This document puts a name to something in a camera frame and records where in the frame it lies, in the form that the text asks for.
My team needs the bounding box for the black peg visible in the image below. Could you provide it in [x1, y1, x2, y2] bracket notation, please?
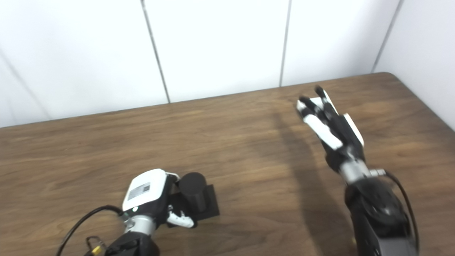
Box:
[167, 172, 220, 219]

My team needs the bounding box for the white square piece with hole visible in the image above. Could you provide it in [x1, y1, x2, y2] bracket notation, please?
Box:
[296, 96, 325, 113]

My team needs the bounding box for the thin left cable yellow connector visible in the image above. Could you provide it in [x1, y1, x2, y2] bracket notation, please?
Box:
[85, 236, 104, 256]

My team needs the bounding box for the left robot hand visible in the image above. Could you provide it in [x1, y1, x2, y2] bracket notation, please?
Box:
[122, 169, 195, 229]

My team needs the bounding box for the thick black right wrist cable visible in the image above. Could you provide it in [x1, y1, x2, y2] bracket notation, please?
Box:
[370, 169, 421, 253]

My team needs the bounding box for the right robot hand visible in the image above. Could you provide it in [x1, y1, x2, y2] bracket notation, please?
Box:
[297, 86, 365, 173]

